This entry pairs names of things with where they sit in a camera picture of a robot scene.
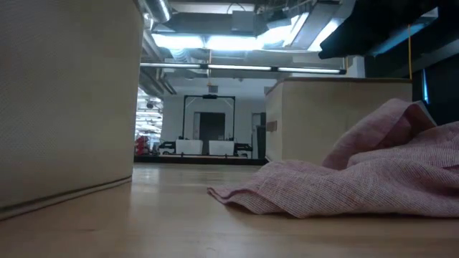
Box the beige fabric storage bin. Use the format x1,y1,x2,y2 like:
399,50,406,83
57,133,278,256
0,0,145,220

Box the ceiling light panel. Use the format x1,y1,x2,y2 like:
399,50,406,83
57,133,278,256
150,32,205,50
206,34,267,52

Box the white background bin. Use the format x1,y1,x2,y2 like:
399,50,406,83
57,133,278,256
208,139,235,156
174,138,204,156

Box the black gantry frame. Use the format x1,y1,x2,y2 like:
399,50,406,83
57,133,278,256
181,94,237,143

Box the hanging yellow cable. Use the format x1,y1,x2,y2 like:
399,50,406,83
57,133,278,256
407,24,413,80

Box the beige fabric bin brown tag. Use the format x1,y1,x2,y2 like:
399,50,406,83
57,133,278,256
264,76,414,166

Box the black cabinet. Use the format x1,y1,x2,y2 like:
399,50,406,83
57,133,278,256
255,112,268,161

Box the long tube light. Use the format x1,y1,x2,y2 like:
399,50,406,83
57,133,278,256
138,62,348,75

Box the silver ventilation duct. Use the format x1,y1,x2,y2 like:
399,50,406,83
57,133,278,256
138,0,174,24

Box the red background object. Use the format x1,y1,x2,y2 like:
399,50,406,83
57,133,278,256
134,134,151,156

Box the pink woven garment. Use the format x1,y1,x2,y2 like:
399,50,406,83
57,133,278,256
206,97,459,219

